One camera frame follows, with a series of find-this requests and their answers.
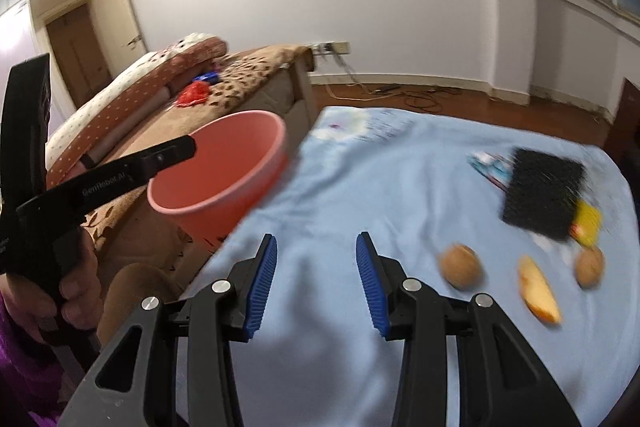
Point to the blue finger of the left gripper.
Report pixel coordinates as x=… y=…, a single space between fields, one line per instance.
x=167 y=154

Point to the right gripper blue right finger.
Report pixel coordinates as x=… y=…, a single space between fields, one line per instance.
x=374 y=282

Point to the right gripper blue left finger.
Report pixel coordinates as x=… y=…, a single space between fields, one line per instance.
x=262 y=270

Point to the black foam net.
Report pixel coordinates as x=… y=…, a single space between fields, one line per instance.
x=543 y=193

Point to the purple sleeve forearm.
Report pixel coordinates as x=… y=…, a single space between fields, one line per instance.
x=31 y=378

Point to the pink plastic trash bin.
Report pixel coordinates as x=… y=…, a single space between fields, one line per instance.
x=238 y=158

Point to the left hand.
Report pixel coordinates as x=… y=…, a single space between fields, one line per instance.
x=27 y=304

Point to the red dotted folded quilt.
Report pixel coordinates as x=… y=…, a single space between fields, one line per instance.
x=133 y=87

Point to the red plastic bag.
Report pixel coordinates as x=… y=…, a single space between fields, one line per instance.
x=193 y=94

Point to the brown walnut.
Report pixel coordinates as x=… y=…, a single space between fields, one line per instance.
x=589 y=267
x=460 y=267

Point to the blue small packet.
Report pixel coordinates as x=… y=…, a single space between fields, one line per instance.
x=209 y=77

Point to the wooden door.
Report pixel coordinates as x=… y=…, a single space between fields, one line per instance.
x=77 y=51

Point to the brown leaf pattern bed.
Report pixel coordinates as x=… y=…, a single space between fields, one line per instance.
x=178 y=90

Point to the blue silver snack wrapper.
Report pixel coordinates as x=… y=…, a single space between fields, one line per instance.
x=496 y=169

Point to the orange peel piece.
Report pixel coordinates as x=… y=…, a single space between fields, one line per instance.
x=537 y=293

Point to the light blue floral tablecloth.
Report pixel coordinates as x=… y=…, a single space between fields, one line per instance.
x=405 y=179

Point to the yellow foam net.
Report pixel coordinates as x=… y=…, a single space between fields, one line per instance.
x=587 y=223

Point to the wall power strip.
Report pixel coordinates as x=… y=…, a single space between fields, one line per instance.
x=331 y=48

